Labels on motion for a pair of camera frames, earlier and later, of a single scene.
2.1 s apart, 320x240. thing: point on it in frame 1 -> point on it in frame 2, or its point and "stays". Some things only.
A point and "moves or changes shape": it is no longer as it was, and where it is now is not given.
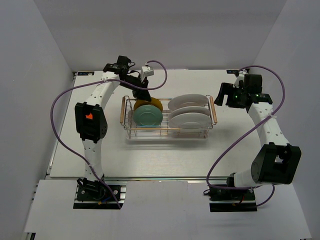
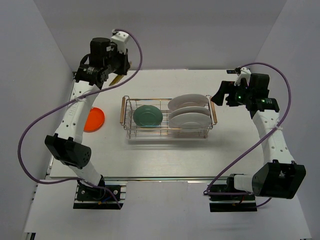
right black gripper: (226, 88) stays
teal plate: (147, 115) stays
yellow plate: (154, 101) moves or changes shape
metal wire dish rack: (185, 116) stays
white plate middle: (195, 109) stays
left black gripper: (142, 94) -> (124, 58)
